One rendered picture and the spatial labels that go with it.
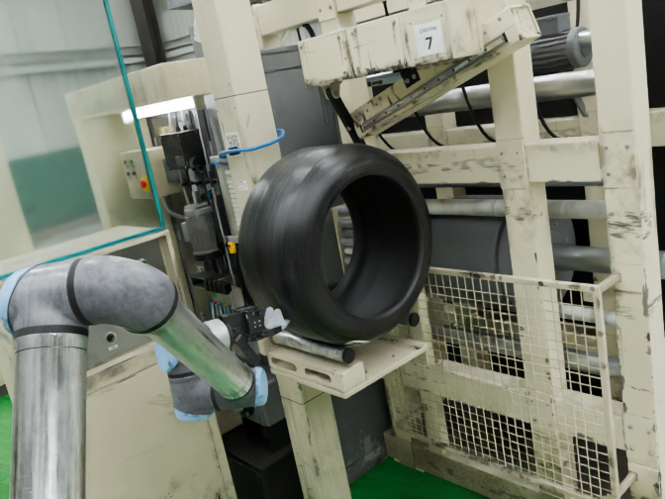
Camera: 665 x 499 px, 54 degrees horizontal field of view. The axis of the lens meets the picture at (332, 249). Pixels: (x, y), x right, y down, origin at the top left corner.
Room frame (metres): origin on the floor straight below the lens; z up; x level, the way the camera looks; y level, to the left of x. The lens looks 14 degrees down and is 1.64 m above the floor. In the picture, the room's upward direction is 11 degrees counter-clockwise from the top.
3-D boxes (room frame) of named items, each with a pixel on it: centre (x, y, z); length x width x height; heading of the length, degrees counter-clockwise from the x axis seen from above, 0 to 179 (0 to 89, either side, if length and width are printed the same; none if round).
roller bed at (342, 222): (2.35, -0.14, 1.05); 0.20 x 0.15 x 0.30; 39
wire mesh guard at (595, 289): (1.97, -0.39, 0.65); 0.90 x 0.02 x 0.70; 39
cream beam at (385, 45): (2.03, -0.30, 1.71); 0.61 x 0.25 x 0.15; 39
